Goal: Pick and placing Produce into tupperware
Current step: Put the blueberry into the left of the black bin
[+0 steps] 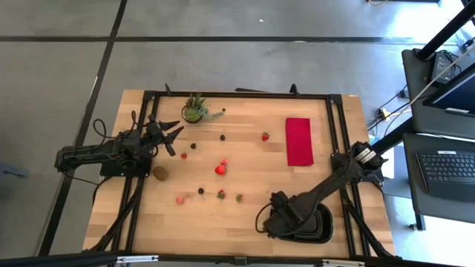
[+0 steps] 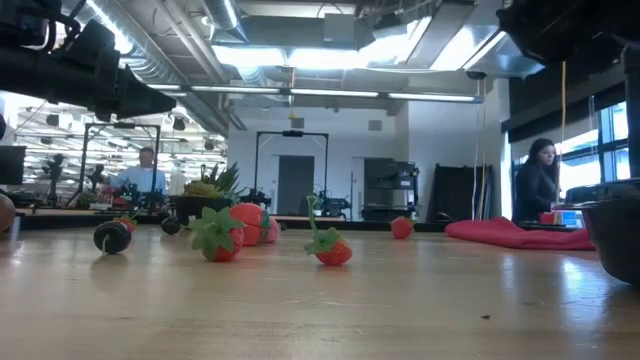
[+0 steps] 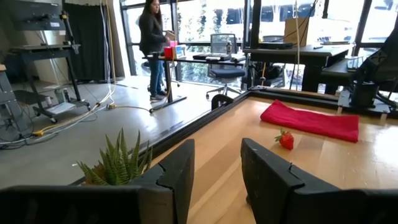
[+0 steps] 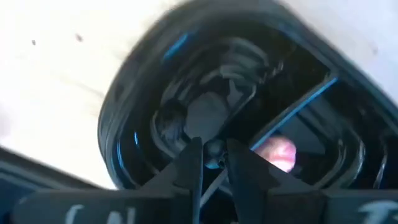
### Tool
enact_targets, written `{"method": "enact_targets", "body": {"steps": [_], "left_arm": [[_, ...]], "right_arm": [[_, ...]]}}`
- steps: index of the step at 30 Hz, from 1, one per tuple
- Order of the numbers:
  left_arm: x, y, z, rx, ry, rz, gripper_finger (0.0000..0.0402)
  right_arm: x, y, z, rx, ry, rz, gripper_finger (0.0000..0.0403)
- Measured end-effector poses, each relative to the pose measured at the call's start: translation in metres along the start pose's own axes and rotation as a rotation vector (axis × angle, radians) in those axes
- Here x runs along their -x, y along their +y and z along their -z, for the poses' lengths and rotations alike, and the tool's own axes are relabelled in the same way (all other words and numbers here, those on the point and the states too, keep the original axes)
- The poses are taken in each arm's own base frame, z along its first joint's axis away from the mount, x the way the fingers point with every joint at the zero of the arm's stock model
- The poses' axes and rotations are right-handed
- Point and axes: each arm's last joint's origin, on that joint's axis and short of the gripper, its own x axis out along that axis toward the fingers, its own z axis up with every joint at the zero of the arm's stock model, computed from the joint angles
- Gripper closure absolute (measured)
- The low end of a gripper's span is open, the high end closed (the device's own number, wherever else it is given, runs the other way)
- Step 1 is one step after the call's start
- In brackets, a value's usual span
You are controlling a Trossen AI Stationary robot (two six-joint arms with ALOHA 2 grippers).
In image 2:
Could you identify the black frame stand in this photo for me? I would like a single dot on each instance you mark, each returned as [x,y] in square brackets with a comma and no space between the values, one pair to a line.
[120,125]

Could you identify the black aluminium table frame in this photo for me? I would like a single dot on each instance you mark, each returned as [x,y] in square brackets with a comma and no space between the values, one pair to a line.
[360,226]

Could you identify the black frame robot station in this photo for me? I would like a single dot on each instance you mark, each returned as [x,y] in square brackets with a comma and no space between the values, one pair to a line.
[292,133]

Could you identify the long ceiling light bar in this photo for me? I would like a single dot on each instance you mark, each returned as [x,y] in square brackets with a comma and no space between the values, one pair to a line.
[330,93]

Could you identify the black plastic tupperware container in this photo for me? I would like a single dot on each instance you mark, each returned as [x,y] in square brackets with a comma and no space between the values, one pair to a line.
[620,240]

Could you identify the black monitor screen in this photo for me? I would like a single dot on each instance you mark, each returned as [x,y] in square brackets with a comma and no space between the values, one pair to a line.
[11,165]

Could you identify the ceiling security camera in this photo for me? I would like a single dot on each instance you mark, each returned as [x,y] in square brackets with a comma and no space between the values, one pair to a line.
[476,75]

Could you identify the black equipment cabinet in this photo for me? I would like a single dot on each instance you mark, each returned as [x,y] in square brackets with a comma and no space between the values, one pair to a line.
[390,200]

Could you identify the grey door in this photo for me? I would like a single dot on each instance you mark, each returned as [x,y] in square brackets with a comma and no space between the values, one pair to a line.
[295,185]

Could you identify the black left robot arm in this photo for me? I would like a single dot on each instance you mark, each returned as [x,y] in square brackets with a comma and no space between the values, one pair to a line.
[30,75]

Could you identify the strawberry with big leaves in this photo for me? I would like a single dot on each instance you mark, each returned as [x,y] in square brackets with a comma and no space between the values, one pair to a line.
[225,247]

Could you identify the dark cherry with stem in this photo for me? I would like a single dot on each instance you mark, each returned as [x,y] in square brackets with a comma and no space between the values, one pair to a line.
[112,237]

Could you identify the person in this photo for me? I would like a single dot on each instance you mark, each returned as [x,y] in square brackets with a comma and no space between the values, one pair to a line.
[142,177]
[535,190]

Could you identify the pink toy fruit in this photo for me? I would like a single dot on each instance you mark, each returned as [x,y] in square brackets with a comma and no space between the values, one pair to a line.
[273,232]

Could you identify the black bowl with fruit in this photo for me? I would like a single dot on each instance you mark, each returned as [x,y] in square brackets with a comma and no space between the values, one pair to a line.
[200,207]

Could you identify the brown kiwi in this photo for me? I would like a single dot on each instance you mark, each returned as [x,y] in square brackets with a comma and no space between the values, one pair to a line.
[5,212]

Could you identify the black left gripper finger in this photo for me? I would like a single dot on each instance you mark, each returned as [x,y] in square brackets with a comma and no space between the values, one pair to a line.
[140,100]

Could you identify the strawberry with long stem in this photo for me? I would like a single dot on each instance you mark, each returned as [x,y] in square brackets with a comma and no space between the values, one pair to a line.
[335,255]

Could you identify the black vertical post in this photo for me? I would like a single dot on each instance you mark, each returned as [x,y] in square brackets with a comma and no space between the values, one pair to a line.
[632,110]

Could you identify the red folded cloth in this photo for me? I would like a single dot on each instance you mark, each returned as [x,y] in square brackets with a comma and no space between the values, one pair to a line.
[500,232]

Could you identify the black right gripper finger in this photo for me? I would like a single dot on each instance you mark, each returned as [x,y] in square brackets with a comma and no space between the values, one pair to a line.
[532,27]

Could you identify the large red strawberry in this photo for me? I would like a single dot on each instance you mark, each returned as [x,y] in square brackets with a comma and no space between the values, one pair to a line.
[250,220]

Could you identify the dark purple berry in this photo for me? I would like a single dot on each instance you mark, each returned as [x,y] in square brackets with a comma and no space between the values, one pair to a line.
[170,225]
[283,226]

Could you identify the black curtain panel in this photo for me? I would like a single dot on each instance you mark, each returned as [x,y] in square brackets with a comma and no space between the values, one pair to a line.
[460,192]

